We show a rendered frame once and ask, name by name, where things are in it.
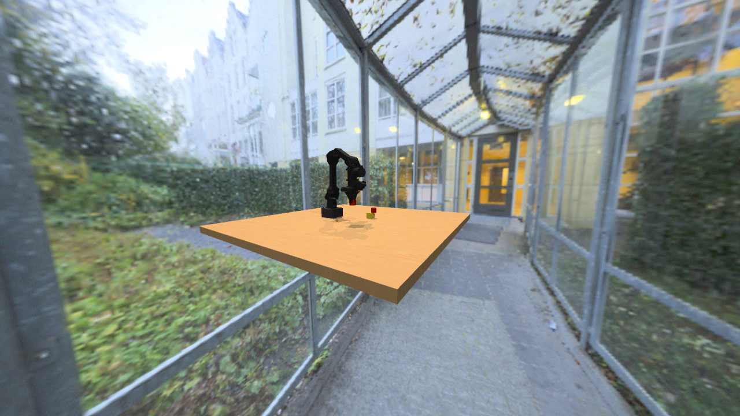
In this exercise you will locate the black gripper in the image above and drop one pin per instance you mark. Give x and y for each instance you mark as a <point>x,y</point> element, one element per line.
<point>351,191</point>

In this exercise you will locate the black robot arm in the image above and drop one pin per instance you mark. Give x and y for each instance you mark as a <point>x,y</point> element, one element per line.
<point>354,169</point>

